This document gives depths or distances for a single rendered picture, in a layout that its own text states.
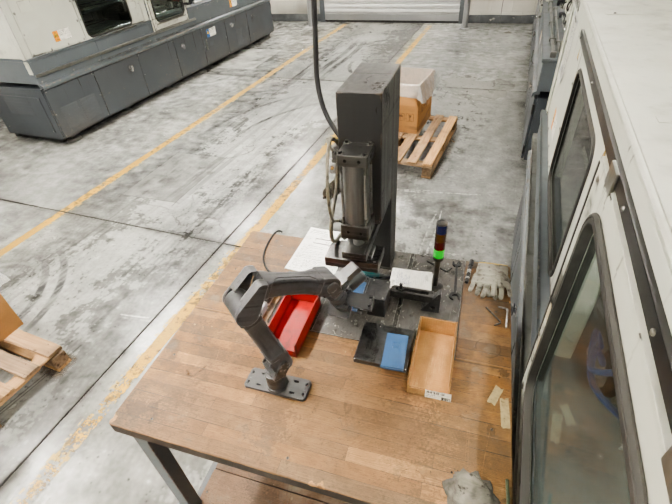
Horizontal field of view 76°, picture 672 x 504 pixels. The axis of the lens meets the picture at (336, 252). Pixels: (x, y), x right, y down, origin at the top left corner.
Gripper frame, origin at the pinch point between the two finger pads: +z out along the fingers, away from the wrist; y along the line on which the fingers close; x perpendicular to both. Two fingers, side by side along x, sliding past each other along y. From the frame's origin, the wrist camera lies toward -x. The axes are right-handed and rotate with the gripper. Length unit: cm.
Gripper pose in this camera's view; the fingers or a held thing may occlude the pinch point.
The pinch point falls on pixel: (345, 307)
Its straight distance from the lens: 143.0
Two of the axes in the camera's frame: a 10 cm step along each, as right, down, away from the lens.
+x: -9.6, -1.5, 2.4
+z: 1.8, 3.5, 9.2
